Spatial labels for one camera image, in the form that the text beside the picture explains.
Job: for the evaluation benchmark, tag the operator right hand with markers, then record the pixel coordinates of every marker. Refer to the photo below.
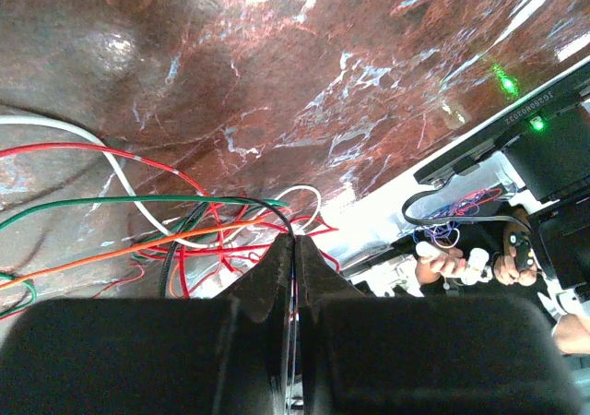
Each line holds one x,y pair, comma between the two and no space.
506,272

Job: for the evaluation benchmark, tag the operator left hand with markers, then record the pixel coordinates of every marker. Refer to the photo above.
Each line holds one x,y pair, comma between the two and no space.
430,269

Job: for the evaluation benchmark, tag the black handheld controller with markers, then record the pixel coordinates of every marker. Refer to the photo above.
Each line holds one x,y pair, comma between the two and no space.
518,245

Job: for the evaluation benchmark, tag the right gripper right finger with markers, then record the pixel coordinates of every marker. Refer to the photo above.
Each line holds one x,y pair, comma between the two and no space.
436,355

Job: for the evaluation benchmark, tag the white handheld controller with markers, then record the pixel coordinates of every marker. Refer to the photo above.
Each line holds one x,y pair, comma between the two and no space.
478,269

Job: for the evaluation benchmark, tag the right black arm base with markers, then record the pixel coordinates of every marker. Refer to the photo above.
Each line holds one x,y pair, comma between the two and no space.
544,136

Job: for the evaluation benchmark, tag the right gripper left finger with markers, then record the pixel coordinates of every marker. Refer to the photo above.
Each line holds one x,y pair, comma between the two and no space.
225,355

